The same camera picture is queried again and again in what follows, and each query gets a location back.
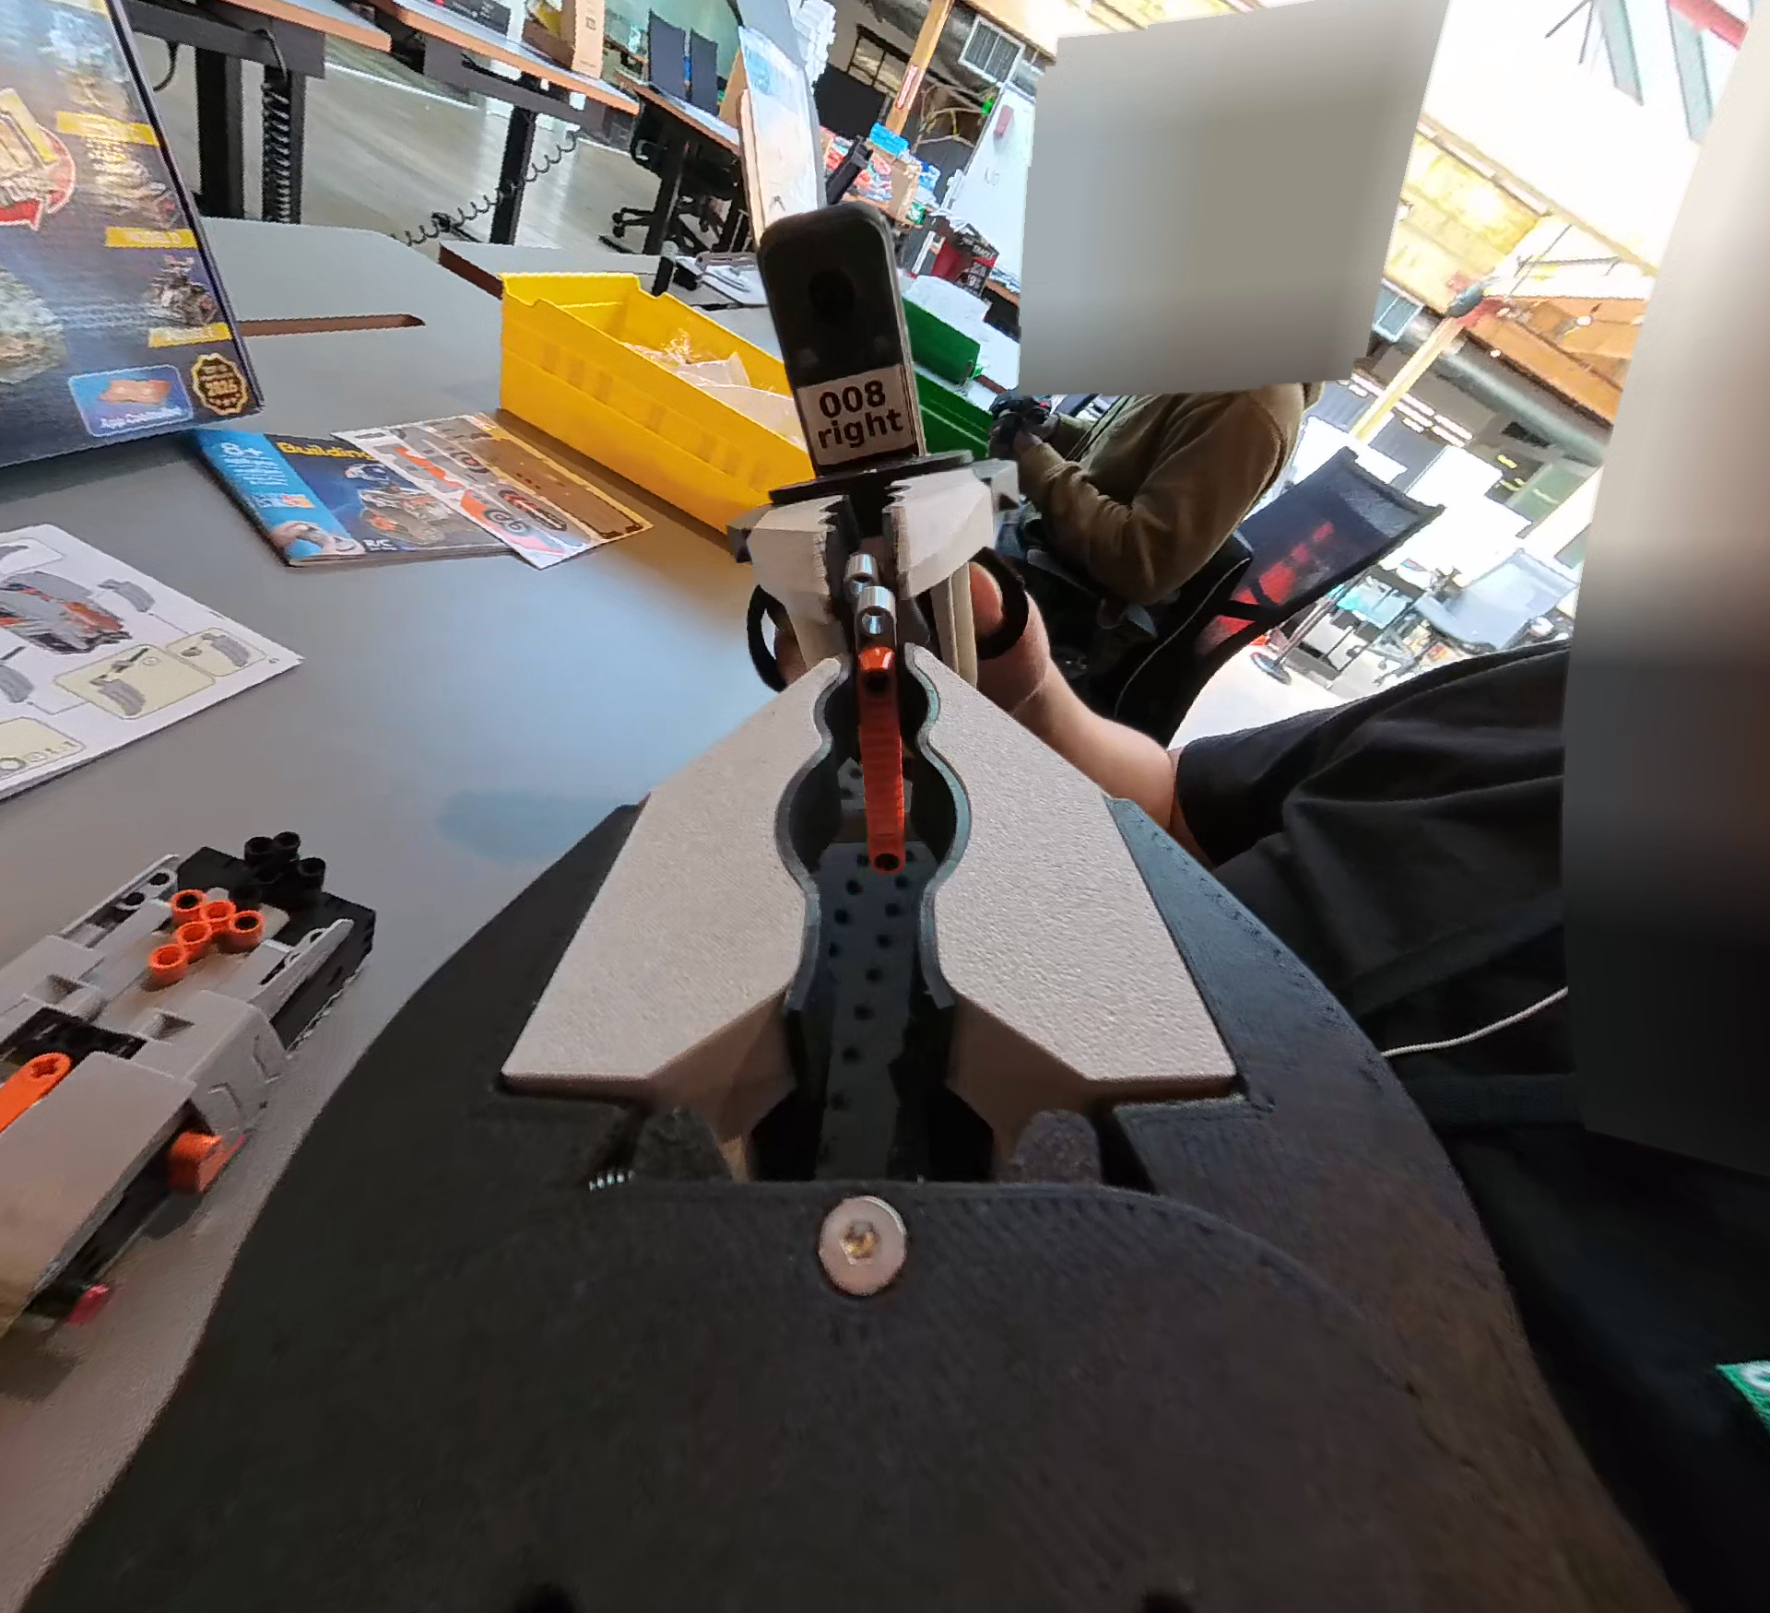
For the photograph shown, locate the grey toy connector pin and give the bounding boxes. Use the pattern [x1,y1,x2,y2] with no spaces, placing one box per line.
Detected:
[836,548,903,655]

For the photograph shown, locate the white display board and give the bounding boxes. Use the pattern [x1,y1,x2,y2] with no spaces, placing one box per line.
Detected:
[736,20,834,241]

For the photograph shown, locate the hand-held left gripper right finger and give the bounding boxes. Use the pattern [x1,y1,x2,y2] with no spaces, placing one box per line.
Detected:
[901,642,1238,1155]

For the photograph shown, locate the sticker sheet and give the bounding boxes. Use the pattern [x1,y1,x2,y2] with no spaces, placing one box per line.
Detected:
[334,410,654,572]

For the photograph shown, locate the robot building kit box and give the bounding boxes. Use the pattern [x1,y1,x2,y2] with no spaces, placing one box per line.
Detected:
[0,0,267,471]

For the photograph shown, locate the black mesh office chair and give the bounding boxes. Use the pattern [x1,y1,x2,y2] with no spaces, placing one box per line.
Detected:
[1104,444,1448,746]

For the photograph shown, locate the person's black top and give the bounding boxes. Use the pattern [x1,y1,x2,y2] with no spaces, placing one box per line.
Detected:
[1360,949,1770,1613]

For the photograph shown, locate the grey and black toy assembly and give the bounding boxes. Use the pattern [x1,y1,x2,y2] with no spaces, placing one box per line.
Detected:
[0,828,380,1341]

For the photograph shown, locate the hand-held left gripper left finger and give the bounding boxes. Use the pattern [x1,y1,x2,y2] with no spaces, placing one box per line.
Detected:
[501,654,862,1155]

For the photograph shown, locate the green plastic bin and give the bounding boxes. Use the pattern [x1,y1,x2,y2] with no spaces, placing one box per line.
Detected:
[895,297,1000,462]

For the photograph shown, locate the wooden background desk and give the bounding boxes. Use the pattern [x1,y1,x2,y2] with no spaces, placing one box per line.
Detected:
[100,0,395,224]
[221,0,643,248]

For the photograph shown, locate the white illustrated instruction sheet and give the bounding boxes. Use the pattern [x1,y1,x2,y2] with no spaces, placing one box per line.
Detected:
[0,520,306,804]

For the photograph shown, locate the cardboard box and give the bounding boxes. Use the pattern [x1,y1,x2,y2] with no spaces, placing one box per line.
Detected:
[520,0,613,83]

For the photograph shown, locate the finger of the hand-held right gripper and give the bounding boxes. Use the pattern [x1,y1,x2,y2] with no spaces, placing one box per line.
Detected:
[888,468,1000,600]
[724,492,851,602]

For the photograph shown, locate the clear plastic bags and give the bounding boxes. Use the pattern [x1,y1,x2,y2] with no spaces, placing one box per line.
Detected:
[618,325,806,429]

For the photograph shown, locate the person's right hand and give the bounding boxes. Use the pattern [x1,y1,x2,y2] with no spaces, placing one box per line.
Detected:
[964,559,1180,823]

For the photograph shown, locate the grey desk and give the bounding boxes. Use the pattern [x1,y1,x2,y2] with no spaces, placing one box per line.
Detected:
[0,213,838,1613]

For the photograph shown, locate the orange toy building beam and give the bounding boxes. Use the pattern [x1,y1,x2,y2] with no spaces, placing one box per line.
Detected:
[855,642,912,877]

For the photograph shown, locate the white cord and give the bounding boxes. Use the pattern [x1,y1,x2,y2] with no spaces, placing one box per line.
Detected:
[1379,981,1572,1064]

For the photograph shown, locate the yellow plastic bin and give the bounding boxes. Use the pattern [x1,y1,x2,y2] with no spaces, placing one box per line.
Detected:
[494,269,819,535]

